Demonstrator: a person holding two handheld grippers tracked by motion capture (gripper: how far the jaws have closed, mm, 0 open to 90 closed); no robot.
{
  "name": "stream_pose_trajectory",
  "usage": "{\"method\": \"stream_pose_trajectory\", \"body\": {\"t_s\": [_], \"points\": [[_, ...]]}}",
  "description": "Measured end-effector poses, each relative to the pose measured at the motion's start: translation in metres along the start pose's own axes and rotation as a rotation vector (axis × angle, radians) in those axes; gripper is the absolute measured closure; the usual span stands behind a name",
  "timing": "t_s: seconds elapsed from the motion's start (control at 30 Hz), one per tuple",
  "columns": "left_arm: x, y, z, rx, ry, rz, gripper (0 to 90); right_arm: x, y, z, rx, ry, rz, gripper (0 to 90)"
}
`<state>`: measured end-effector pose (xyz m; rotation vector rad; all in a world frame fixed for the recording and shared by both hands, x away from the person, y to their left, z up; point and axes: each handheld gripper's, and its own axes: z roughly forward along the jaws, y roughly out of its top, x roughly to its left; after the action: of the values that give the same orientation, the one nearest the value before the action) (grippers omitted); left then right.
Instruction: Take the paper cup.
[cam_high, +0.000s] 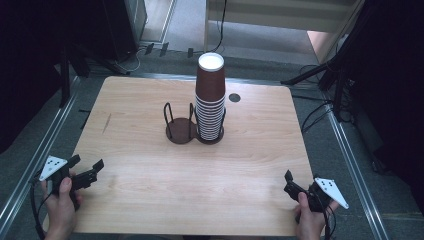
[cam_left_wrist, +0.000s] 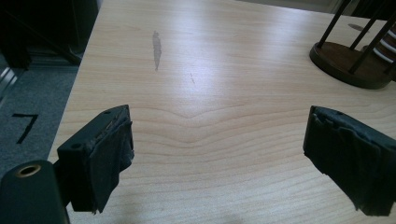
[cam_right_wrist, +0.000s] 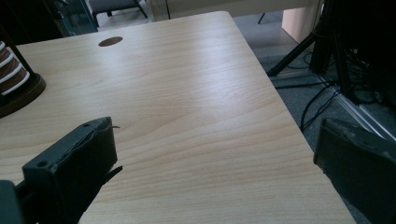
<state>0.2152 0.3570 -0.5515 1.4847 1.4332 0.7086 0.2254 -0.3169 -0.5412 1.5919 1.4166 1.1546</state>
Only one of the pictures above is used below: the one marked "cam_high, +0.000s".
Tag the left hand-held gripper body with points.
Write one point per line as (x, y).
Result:
(53, 165)

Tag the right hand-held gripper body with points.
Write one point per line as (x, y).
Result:
(330, 191)

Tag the stack of brown paper cups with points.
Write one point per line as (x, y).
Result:
(210, 100)

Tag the person's right hand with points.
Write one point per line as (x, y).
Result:
(311, 223)

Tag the person's left hand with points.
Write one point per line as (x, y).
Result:
(61, 210)

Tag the black metal stand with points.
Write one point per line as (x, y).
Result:
(66, 76)

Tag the dark round table grommet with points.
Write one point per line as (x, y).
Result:
(234, 97)

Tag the black tripod stand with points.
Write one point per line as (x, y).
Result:
(330, 70)

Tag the dark cabinet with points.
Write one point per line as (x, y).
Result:
(125, 26)

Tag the metal floor rail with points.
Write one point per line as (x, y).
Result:
(353, 170)
(36, 156)

